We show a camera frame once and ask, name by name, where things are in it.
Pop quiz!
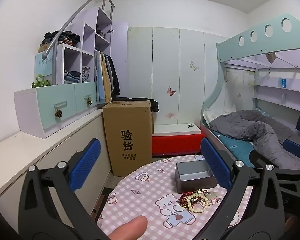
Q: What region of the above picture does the folded blue jeans stack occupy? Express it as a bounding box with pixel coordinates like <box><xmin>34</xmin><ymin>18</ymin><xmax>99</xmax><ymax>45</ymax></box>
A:
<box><xmin>63</xmin><ymin>70</ymin><xmax>82</xmax><ymax>84</ymax></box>

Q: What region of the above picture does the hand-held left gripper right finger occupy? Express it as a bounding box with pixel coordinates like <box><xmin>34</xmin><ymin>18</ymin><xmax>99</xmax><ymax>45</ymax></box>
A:
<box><xmin>201</xmin><ymin>137</ymin><xmax>287</xmax><ymax>240</ymax></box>

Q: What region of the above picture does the heap of bracelets and rings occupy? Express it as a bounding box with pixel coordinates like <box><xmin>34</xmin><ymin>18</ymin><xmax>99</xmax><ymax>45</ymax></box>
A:
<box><xmin>179</xmin><ymin>189</ymin><xmax>222</xmax><ymax>213</ymax></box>

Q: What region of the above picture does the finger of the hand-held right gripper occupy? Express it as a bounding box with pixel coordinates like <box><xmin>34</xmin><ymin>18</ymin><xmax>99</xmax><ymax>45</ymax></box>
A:
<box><xmin>249</xmin><ymin>149</ymin><xmax>300</xmax><ymax>175</ymax></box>
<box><xmin>283</xmin><ymin>139</ymin><xmax>300</xmax><ymax>159</ymax></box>

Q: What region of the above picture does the pale blue bunk bed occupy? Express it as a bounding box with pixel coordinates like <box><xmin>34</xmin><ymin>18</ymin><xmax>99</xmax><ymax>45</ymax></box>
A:
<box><xmin>201</xmin><ymin>12</ymin><xmax>300</xmax><ymax>170</ymax></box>

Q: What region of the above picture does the tall cardboard box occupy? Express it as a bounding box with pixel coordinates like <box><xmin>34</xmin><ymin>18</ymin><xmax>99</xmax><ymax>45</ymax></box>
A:
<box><xmin>102</xmin><ymin>101</ymin><xmax>152</xmax><ymax>177</ymax></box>

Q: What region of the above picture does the red bench with white top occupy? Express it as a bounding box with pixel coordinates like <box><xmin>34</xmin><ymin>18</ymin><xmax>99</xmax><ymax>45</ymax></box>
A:
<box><xmin>151</xmin><ymin>124</ymin><xmax>207</xmax><ymax>157</ymax></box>

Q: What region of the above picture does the dark clothes pile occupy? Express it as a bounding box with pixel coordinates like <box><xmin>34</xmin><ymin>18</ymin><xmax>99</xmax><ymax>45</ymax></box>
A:
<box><xmin>39</xmin><ymin>30</ymin><xmax>81</xmax><ymax>47</ymax></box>

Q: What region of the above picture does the folded grey jeans stack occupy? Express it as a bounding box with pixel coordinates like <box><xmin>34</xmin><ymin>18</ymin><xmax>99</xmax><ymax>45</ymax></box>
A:
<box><xmin>81</xmin><ymin>66</ymin><xmax>91</xmax><ymax>83</ymax></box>

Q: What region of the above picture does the person's left hand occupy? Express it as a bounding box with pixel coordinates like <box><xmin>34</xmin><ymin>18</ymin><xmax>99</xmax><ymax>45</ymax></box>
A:
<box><xmin>107</xmin><ymin>215</ymin><xmax>148</xmax><ymax>240</ymax></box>

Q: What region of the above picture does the black clothes heap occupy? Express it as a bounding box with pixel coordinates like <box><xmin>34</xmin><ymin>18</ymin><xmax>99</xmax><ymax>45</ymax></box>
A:
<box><xmin>150</xmin><ymin>99</ymin><xmax>161</xmax><ymax>113</ymax></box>

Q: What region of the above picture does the teal drawer cabinet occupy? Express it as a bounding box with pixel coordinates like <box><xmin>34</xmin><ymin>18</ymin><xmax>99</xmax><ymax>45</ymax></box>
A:
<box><xmin>14</xmin><ymin>81</ymin><xmax>98</xmax><ymax>139</ymax></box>

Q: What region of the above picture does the purple cube shelf unit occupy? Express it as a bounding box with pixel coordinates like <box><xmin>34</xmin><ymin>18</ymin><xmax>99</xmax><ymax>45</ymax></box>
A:
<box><xmin>56</xmin><ymin>7</ymin><xmax>128</xmax><ymax>86</ymax></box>

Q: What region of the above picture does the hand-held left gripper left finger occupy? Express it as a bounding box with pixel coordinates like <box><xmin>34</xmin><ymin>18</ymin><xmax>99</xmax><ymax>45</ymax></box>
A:
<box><xmin>18</xmin><ymin>138</ymin><xmax>110</xmax><ymax>240</ymax></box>

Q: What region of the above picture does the curved metal handrail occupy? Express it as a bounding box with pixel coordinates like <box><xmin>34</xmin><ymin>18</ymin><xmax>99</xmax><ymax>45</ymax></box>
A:
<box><xmin>41</xmin><ymin>0</ymin><xmax>115</xmax><ymax>85</ymax></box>

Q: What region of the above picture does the grey duvet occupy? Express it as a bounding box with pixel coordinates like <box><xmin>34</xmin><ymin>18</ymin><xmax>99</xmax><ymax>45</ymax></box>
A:
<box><xmin>209</xmin><ymin>110</ymin><xmax>300</xmax><ymax>170</ymax></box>

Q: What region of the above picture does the grey metal tin box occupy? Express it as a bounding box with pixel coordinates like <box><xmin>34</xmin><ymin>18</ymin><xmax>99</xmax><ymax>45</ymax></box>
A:
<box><xmin>175</xmin><ymin>160</ymin><xmax>218</xmax><ymax>193</ymax></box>

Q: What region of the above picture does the white pillow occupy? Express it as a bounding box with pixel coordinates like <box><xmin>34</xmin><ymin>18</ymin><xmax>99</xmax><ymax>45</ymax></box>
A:
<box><xmin>203</xmin><ymin>107</ymin><xmax>227</xmax><ymax>128</ymax></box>

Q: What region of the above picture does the row of hanging clothes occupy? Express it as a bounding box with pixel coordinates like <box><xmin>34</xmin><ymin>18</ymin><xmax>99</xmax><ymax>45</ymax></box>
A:
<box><xmin>94</xmin><ymin>50</ymin><xmax>121</xmax><ymax>105</ymax></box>

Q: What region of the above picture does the white wardrobe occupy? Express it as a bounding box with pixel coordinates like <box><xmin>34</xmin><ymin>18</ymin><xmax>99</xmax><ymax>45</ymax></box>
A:
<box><xmin>127</xmin><ymin>26</ymin><xmax>228</xmax><ymax>130</ymax></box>

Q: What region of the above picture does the pink checked bear tablecloth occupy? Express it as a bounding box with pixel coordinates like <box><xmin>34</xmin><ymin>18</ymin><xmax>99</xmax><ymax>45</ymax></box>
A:
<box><xmin>97</xmin><ymin>155</ymin><xmax>255</xmax><ymax>240</ymax></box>

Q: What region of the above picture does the green plant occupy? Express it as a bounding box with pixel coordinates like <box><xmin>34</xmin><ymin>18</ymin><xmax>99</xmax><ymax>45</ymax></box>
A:
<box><xmin>31</xmin><ymin>74</ymin><xmax>51</xmax><ymax>89</ymax></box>

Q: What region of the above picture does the teal bed sheet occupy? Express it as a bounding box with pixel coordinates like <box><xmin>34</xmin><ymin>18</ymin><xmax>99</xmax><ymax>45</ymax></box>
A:
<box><xmin>212</xmin><ymin>129</ymin><xmax>258</xmax><ymax>168</ymax></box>

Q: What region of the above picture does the pale blue sign board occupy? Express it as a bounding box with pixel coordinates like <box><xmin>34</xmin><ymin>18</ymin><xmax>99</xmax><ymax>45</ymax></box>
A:
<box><xmin>35</xmin><ymin>52</ymin><xmax>53</xmax><ymax>81</ymax></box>

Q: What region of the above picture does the cream low cabinet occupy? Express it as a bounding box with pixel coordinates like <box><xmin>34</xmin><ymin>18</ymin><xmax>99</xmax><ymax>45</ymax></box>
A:
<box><xmin>0</xmin><ymin>109</ymin><xmax>113</xmax><ymax>222</ymax></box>

